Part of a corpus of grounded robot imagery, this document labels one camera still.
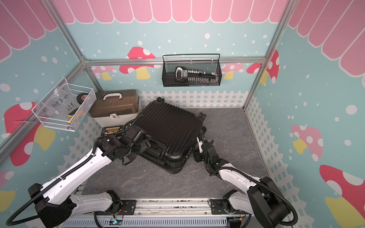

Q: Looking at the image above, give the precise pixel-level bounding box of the black hard-shell suitcase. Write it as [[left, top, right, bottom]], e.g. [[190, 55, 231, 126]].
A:
[[134, 97, 206, 174]]

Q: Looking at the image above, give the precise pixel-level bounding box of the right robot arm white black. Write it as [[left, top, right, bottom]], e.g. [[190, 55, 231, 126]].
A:
[[194, 136, 298, 228]]

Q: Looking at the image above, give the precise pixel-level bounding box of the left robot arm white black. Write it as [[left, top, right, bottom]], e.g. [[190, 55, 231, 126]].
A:
[[6, 126, 151, 228]]

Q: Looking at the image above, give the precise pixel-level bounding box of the black charger board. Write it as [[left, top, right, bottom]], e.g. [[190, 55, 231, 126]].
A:
[[101, 126, 123, 136]]

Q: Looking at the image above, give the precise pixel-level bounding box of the brown lid storage box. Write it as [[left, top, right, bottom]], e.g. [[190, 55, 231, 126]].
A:
[[89, 89, 142, 127]]

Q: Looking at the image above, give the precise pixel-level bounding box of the black tape roll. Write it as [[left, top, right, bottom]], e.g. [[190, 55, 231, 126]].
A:
[[77, 93, 89, 105]]

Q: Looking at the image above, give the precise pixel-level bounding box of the yellow black tool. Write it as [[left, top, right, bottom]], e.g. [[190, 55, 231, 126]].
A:
[[67, 108, 79, 117]]

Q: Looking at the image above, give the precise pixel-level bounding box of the socket tool set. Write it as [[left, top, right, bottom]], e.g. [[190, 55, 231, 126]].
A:
[[175, 67, 221, 86]]

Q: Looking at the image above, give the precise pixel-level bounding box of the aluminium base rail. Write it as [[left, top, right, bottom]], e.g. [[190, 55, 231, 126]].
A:
[[54, 197, 294, 228]]

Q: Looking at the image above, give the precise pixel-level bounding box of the clear acrylic wall bin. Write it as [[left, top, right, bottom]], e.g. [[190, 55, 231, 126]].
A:
[[31, 78, 97, 132]]

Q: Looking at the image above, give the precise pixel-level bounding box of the black wire mesh basket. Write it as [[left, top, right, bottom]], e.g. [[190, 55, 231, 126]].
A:
[[162, 54, 222, 87]]

